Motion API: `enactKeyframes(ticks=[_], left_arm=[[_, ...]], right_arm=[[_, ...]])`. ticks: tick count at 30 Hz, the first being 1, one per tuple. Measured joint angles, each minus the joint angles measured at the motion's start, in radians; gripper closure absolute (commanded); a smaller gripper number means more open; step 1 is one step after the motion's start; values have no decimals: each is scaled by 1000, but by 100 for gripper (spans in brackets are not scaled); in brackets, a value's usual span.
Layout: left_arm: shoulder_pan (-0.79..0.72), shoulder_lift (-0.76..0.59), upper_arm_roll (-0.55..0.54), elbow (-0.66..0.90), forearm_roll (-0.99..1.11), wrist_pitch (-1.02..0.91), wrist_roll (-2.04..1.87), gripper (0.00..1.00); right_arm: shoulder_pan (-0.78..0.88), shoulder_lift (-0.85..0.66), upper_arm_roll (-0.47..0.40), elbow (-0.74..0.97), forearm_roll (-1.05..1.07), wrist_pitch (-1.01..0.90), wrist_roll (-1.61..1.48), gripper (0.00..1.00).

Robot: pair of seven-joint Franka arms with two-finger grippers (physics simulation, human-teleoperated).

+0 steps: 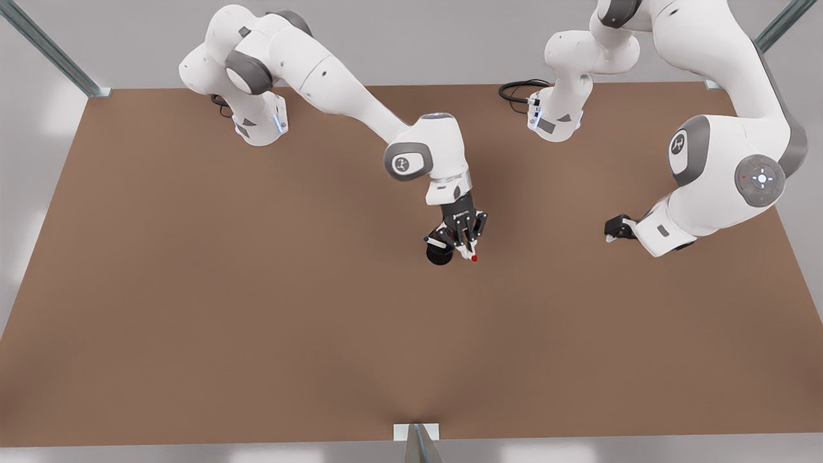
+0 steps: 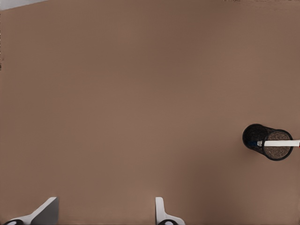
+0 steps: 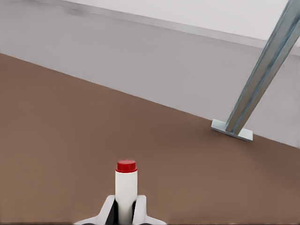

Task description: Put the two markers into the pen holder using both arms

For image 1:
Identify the silver frame post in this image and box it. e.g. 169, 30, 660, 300
705, 0, 818, 90
393, 422, 444, 463
0, 0, 112, 99

